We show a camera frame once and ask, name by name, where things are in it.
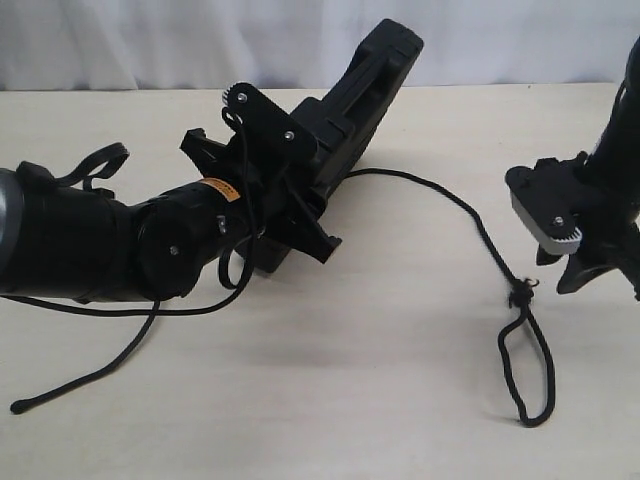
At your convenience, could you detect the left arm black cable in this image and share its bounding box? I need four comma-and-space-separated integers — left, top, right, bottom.
64, 107, 271, 291

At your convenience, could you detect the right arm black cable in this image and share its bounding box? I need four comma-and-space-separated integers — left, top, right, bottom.
584, 79, 640, 301

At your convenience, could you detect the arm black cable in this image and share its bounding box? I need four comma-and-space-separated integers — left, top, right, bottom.
584, 79, 640, 301
64, 107, 271, 291

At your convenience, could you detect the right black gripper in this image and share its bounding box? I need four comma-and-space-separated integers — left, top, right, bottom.
505, 158, 639, 297

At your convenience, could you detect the black braided rope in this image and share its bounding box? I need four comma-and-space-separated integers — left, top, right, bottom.
10, 168, 556, 429

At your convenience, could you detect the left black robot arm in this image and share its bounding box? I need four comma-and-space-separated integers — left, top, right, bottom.
1, 83, 355, 304

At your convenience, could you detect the black plastic carry case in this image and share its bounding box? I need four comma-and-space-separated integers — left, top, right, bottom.
250, 18, 424, 273

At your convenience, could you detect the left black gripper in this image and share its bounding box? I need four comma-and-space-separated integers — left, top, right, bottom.
180, 82, 341, 263

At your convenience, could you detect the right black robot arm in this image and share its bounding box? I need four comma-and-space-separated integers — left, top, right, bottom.
505, 46, 639, 294

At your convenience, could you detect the white background curtain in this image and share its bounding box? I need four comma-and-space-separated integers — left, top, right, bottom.
1, 1, 639, 91

